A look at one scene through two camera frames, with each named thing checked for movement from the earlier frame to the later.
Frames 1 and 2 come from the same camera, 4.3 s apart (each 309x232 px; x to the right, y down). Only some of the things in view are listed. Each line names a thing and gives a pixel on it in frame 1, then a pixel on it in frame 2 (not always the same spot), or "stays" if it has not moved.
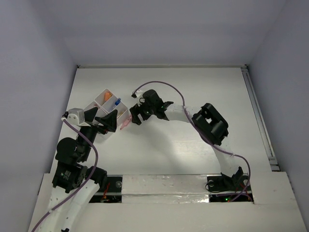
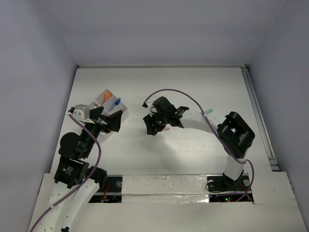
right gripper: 135,112 → 150,129
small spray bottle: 117,103 stays
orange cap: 107,96 stays
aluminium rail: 273,162 stays
